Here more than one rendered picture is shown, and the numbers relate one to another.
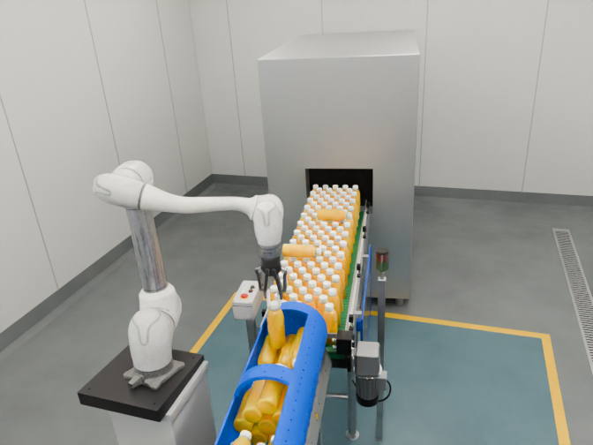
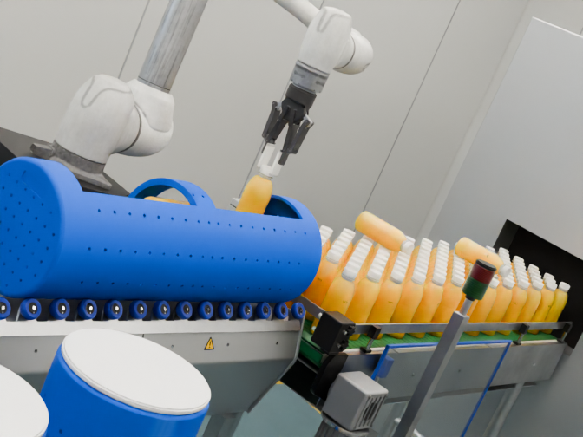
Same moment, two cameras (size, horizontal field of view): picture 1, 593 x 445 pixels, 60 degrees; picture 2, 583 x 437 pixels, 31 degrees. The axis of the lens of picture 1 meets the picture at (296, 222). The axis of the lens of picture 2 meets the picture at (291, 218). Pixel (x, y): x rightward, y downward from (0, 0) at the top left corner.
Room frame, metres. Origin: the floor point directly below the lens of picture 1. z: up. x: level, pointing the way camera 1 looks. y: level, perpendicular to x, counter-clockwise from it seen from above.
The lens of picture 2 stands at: (-0.64, -1.02, 1.76)
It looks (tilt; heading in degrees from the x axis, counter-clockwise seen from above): 12 degrees down; 23
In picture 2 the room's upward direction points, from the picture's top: 24 degrees clockwise
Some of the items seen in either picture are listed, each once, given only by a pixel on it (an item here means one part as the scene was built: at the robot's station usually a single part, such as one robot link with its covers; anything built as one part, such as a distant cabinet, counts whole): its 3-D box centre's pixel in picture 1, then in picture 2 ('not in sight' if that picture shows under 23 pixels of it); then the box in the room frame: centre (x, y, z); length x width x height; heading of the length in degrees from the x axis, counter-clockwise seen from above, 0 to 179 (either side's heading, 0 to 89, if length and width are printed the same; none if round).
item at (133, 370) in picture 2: not in sight; (137, 369); (0.89, -0.22, 1.03); 0.28 x 0.28 x 0.01
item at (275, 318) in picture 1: (276, 325); (252, 205); (1.74, 0.11, 1.18); 0.07 x 0.07 x 0.19
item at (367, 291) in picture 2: (333, 309); (359, 305); (2.10, -0.15, 1.00); 0.07 x 0.07 x 0.19
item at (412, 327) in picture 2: (357, 252); (477, 326); (2.71, -0.36, 0.96); 1.60 x 0.01 x 0.03; 168
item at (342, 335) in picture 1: (343, 343); (330, 333); (1.89, -0.18, 0.95); 0.10 x 0.07 x 0.10; 78
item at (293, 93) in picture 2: (271, 265); (297, 104); (1.74, 0.11, 1.47); 0.08 x 0.07 x 0.09; 78
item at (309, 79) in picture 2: (269, 248); (308, 77); (1.74, 0.11, 1.55); 0.09 x 0.09 x 0.06
